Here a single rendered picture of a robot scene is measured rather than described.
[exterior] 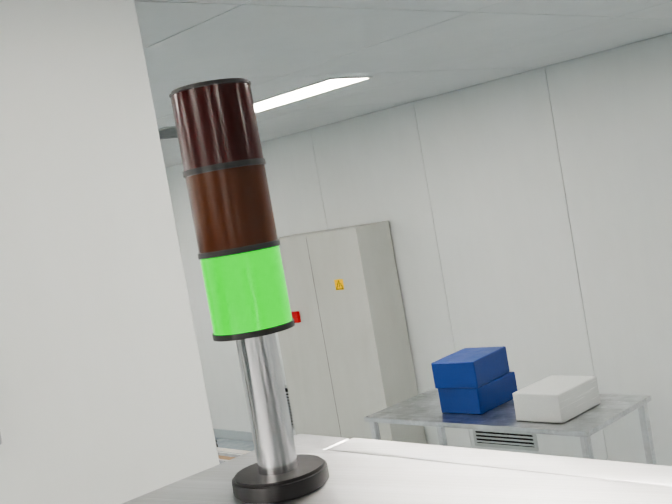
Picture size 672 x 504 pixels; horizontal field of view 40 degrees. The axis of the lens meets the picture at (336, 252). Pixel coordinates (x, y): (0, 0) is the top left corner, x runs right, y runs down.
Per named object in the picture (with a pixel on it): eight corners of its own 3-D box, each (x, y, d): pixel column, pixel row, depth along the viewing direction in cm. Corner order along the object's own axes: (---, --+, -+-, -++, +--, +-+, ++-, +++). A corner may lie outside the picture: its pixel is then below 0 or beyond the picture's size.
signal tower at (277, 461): (277, 510, 53) (198, 77, 51) (214, 498, 57) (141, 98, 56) (349, 476, 57) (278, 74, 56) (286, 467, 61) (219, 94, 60)
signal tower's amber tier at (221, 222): (231, 250, 53) (216, 167, 53) (183, 257, 56) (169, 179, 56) (294, 238, 56) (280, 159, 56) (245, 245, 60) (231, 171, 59)
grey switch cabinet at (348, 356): (396, 477, 744) (352, 227, 733) (298, 465, 831) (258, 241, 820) (430, 460, 774) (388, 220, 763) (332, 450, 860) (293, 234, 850)
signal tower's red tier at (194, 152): (216, 164, 52) (201, 84, 52) (168, 176, 56) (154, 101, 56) (280, 157, 56) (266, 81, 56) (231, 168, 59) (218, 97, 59)
